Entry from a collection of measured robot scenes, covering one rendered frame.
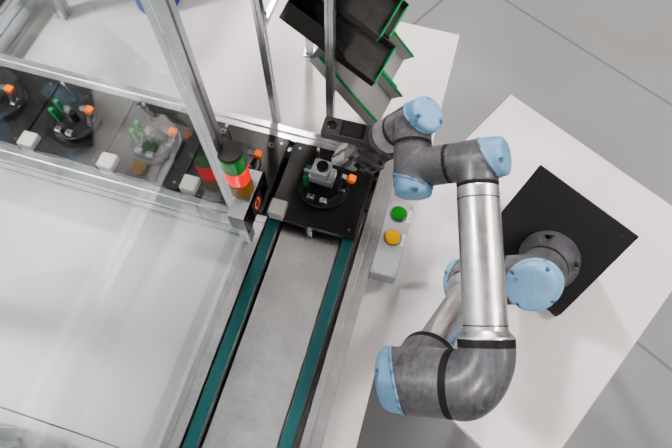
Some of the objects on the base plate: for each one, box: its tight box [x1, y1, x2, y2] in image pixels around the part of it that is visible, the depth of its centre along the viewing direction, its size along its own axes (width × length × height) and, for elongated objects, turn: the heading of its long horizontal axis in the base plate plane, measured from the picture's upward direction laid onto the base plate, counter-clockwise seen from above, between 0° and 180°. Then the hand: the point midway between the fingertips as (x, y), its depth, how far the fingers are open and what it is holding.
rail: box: [299, 159, 393, 448], centre depth 137 cm, size 6×89×11 cm, turn 163°
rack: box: [240, 0, 336, 125], centre depth 136 cm, size 21×36×80 cm, turn 163°
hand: (332, 158), depth 131 cm, fingers closed
